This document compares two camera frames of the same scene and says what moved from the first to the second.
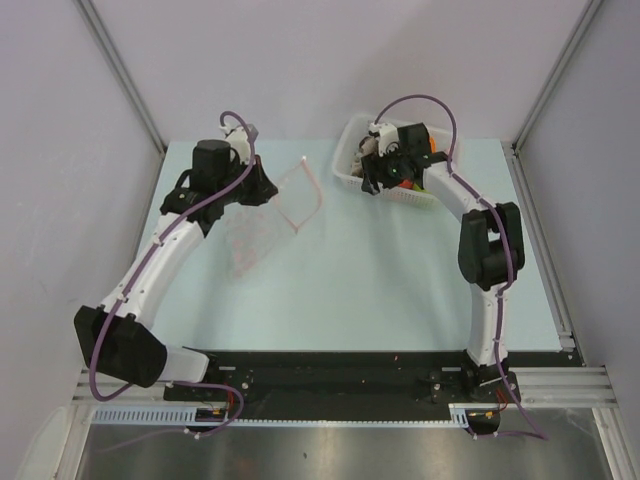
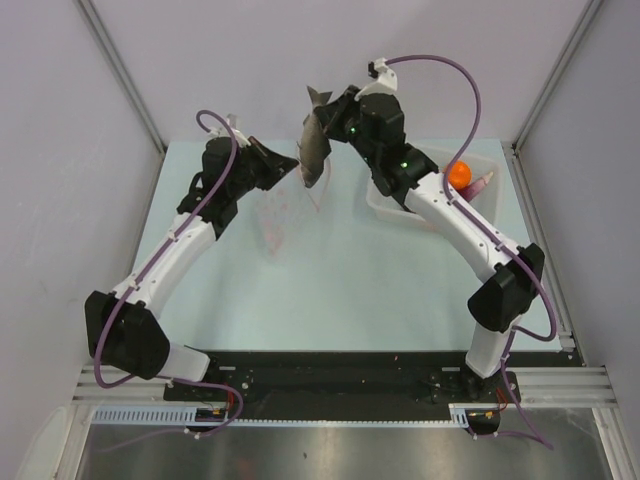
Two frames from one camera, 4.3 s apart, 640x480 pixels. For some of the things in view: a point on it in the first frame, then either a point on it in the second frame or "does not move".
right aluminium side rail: [567, 339] does not move
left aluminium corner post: [121, 70] does not move
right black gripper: [373, 165] → [332, 115]
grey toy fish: [368, 146] → [313, 142]
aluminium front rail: [534, 388] does not move
